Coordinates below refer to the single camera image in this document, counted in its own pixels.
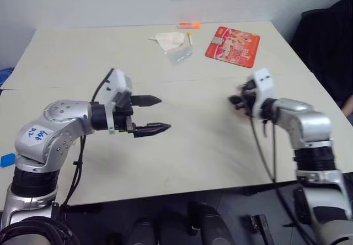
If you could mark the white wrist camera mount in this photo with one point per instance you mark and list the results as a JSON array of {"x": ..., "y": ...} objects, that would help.
[
  {"x": 264, "y": 86},
  {"x": 119, "y": 78}
]

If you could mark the orange marker pen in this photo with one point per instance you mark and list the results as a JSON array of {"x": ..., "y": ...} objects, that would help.
[{"x": 189, "y": 25}]

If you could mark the crumpled white cloth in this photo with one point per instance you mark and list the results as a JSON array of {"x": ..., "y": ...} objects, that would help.
[{"x": 169, "y": 39}]

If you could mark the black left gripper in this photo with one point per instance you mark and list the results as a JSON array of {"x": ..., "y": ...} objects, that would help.
[{"x": 121, "y": 119}]

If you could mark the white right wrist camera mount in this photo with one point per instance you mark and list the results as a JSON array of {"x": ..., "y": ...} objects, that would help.
[{"x": 264, "y": 86}]

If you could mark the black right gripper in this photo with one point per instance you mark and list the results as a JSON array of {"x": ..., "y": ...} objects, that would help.
[{"x": 248, "y": 97}]

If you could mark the clear plastic bag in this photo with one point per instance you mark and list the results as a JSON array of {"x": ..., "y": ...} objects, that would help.
[{"x": 180, "y": 54}]

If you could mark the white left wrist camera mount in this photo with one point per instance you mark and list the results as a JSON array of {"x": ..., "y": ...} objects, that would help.
[{"x": 119, "y": 78}]

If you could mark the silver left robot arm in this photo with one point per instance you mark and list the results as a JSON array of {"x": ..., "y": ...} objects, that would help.
[{"x": 62, "y": 123}]

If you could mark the large dark rounded shape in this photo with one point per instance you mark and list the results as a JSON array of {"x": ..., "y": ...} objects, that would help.
[{"x": 212, "y": 225}]

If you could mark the blue bin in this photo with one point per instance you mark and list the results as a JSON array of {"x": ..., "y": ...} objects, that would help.
[{"x": 5, "y": 75}]

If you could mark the person in black clothing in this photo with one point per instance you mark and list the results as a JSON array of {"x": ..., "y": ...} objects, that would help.
[{"x": 344, "y": 49}]

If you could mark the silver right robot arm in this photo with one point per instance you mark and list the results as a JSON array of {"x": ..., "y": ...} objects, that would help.
[{"x": 309, "y": 123}]

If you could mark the black metal bracket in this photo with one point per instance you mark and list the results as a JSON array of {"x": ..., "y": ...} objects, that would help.
[{"x": 262, "y": 228}]

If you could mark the red snack packet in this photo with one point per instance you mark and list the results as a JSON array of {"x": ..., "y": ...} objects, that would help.
[{"x": 233, "y": 46}]

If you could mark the small dark rounded shape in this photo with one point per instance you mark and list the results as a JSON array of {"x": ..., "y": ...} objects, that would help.
[{"x": 143, "y": 232}]

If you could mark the small yellow-capped tube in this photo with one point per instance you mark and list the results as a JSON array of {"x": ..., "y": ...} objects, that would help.
[{"x": 190, "y": 36}]

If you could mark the blue tape patch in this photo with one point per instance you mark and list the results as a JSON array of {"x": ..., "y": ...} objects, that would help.
[{"x": 7, "y": 160}]

